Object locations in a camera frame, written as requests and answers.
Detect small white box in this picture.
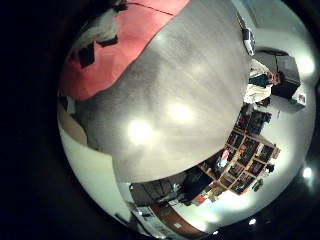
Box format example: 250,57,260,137
292,90,308,108

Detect wooden cubby shelf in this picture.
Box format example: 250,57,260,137
199,106,282,198

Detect large black box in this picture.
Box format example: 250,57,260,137
270,54,302,101

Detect seated person in white coat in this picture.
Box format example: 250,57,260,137
243,58,285,105

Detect dark low table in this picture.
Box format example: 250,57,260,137
129,179,183,206

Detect curved brown wooden panel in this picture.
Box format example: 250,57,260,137
149,202,209,240

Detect white and black camera device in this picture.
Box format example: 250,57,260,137
242,27,257,57

